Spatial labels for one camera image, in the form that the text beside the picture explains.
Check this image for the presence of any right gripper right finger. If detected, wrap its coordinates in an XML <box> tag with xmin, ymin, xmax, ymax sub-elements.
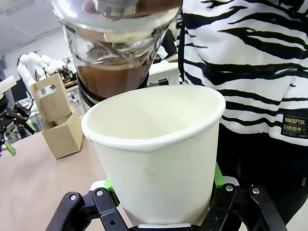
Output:
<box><xmin>204</xmin><ymin>163</ymin><xmax>289</xmax><ymax>231</ymax></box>

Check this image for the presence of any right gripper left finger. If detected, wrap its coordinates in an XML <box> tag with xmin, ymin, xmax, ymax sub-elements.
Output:
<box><xmin>45</xmin><ymin>178</ymin><xmax>134</xmax><ymax>231</ymax></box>

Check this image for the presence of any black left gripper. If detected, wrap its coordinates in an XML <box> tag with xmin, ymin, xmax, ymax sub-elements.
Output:
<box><xmin>0</xmin><ymin>95</ymin><xmax>37</xmax><ymax>156</ymax></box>

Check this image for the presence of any brown cardboard cup carrier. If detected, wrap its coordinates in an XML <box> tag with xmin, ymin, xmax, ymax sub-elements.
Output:
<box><xmin>30</xmin><ymin>73</ymin><xmax>84</xmax><ymax>160</ymax></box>

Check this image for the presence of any white paper cup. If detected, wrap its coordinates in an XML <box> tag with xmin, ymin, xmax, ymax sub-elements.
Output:
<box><xmin>81</xmin><ymin>84</ymin><xmax>226</xmax><ymax>226</ymax></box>

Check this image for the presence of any glass french press carafe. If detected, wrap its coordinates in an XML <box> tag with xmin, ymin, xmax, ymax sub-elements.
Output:
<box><xmin>51</xmin><ymin>0</ymin><xmax>183</xmax><ymax>107</ymax></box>

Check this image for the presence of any person in zebra-striped hoodie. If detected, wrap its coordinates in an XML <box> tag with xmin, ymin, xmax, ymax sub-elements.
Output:
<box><xmin>177</xmin><ymin>0</ymin><xmax>308</xmax><ymax>231</ymax></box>

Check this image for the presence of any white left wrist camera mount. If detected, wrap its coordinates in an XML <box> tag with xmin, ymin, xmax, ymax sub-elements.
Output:
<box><xmin>0</xmin><ymin>75</ymin><xmax>18</xmax><ymax>97</ymax></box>

